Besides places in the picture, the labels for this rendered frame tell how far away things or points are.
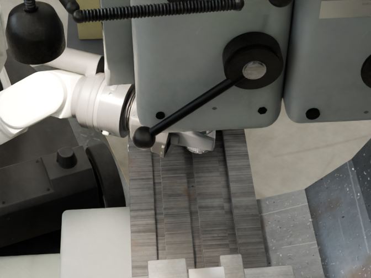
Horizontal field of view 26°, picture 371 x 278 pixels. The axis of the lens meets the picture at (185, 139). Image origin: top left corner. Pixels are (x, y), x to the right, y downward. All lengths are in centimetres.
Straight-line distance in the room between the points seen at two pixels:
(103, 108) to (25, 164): 88
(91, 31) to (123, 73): 217
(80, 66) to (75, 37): 208
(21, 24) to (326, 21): 36
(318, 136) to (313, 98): 193
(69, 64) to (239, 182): 44
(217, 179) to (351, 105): 53
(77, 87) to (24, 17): 24
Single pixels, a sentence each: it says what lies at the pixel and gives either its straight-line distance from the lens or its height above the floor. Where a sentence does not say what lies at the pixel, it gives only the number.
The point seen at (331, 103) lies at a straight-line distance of 101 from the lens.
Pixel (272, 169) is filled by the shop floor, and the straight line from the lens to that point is 280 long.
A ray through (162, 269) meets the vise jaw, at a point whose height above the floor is 105.
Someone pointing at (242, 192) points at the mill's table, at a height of 94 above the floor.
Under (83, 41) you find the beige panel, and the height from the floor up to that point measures 3.
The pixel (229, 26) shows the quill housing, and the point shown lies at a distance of 93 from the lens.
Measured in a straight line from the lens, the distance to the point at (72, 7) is 82.
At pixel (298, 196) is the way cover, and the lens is 156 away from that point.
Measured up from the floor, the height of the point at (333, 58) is 146.
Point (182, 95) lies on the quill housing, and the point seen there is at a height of 139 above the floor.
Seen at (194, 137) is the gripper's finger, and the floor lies 124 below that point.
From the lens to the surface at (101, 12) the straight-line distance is 81.
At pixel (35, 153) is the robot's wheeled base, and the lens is 209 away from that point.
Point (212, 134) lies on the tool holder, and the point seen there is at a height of 123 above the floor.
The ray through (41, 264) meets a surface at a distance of 165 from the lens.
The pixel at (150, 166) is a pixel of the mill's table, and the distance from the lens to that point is 153.
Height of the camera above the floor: 207
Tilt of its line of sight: 46 degrees down
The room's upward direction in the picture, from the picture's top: straight up
